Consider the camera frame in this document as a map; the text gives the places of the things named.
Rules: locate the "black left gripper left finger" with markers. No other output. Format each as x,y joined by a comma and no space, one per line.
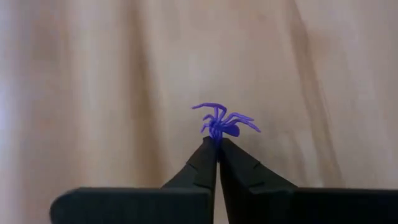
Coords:
140,207

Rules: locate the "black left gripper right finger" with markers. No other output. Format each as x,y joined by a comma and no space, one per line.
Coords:
280,207

